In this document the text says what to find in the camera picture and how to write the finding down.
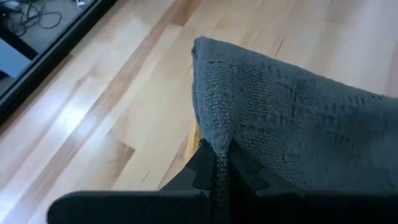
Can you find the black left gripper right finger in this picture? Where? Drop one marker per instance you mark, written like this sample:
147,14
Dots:
280,207

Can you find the dark grey towel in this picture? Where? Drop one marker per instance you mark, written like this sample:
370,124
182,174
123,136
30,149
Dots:
295,118

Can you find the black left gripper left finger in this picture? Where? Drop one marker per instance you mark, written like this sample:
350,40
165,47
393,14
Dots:
174,205

